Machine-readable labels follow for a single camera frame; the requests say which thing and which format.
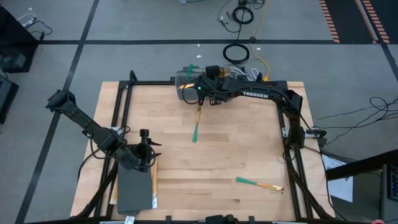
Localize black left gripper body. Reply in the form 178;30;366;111
122;129;156;172

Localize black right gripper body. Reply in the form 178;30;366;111
193;76;234;107

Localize grey mesh cutlery basket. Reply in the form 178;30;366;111
175;67;237;102

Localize dark grey mat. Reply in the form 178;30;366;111
116;164;154;216

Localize black box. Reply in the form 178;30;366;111
0;77;20;124

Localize grey device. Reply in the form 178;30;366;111
0;52;27;71

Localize white paper sheet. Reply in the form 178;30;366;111
321;154;354;203

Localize black desk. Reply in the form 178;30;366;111
325;148;398;182

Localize black cabinet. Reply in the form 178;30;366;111
0;6;40;75

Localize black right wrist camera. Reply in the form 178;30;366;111
205;64;221;79

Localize large coiled black cable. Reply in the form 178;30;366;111
221;42;251;65

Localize white looped cables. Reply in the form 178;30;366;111
229;66;261;81

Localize yellow cable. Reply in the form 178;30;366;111
248;0;272;82

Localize black metal table frame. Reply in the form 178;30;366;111
70;70;336;224

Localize black cable white plug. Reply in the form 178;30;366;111
216;0;243;34

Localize small coiled black cable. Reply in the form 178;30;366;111
231;5;255;26

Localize thin black cable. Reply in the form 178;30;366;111
26;20;53;42

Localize tangled black cables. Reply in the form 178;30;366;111
310;95;398;146

